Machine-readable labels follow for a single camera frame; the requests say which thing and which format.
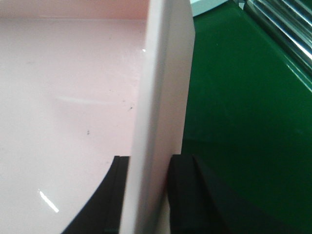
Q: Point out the green circular conveyor belt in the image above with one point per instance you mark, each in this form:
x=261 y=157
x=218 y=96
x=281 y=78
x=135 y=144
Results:
x=249 y=117

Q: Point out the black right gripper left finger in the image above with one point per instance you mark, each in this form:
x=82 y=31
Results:
x=102 y=213

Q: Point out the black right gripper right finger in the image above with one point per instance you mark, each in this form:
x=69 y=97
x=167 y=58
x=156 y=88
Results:
x=192 y=210

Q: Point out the steel conveyor rollers right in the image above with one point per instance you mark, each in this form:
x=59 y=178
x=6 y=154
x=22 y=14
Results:
x=289 y=23

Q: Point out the pink plastic bin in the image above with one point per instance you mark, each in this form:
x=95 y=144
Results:
x=83 y=81

